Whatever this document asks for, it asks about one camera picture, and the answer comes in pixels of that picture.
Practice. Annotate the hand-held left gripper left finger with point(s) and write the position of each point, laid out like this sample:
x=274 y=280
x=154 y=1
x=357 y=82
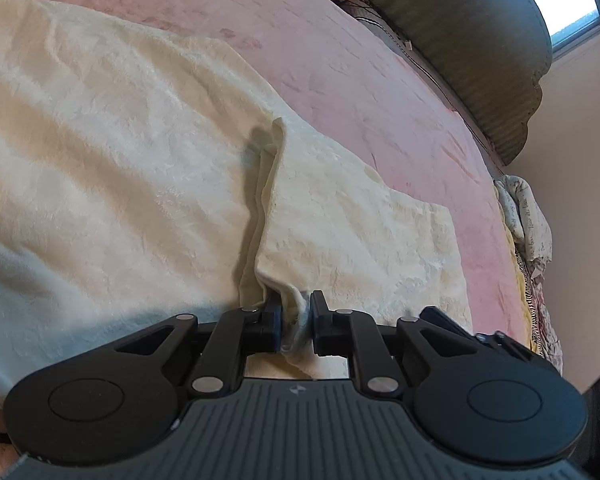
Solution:
x=278 y=328

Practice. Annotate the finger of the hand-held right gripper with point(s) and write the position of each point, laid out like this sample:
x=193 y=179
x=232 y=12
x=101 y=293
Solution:
x=520 y=352

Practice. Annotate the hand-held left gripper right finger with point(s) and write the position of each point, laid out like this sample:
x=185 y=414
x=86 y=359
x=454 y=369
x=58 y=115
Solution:
x=316 y=321

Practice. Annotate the cream fluffy blanket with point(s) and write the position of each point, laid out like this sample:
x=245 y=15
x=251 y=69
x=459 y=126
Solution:
x=130 y=160

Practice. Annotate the yellow quilt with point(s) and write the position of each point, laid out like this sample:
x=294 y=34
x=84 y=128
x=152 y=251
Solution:
x=535 y=310

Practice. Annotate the crumpled patterned white cloth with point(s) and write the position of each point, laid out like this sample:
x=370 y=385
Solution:
x=527 y=220

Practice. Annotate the pink printed blanket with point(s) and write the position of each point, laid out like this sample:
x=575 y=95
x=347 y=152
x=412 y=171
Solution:
x=355 y=85

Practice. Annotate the olive striped headboard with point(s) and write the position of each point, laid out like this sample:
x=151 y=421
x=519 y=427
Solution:
x=480 y=60

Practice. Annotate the window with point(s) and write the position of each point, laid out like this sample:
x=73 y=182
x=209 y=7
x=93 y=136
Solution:
x=570 y=5

